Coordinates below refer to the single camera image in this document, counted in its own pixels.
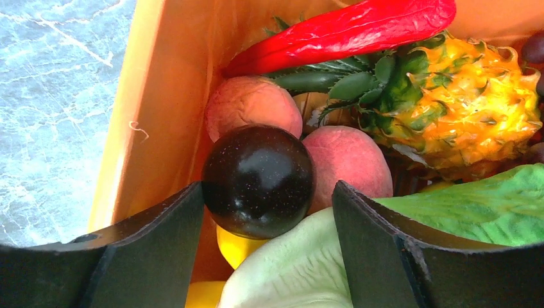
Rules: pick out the yellow lemon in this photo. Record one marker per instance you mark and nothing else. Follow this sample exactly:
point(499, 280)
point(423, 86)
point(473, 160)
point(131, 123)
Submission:
point(236, 249)

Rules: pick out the dark purple plum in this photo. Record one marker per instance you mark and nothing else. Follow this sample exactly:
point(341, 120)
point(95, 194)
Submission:
point(258, 181)

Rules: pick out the pale green cabbage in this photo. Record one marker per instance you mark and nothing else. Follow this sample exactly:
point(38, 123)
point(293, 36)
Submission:
point(302, 268)

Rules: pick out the pink peach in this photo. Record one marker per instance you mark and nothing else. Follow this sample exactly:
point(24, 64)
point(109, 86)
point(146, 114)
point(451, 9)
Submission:
point(251, 100)
point(348, 154)

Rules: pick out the green lettuce leaf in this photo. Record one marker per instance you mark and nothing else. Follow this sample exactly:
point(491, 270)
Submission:
point(505, 209)

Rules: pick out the small yellow pineapple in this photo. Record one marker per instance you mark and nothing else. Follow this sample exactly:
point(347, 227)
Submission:
point(461, 108)

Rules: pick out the purple grape bunch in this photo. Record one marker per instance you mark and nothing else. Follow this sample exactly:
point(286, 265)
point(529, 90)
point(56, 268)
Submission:
point(532, 50)

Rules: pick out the red chili pepper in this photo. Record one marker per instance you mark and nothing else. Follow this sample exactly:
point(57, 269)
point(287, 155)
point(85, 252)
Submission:
point(361, 28)

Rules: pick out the orange plastic food bin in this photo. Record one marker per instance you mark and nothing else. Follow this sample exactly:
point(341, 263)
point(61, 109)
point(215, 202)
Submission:
point(177, 52)

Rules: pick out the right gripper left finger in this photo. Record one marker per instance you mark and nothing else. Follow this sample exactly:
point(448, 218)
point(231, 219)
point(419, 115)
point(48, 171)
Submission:
point(145, 260)

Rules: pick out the yellow mango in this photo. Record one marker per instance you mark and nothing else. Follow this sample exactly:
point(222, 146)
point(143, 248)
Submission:
point(204, 294)

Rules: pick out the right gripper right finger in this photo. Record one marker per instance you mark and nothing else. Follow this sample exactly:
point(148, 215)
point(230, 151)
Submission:
point(393, 261)

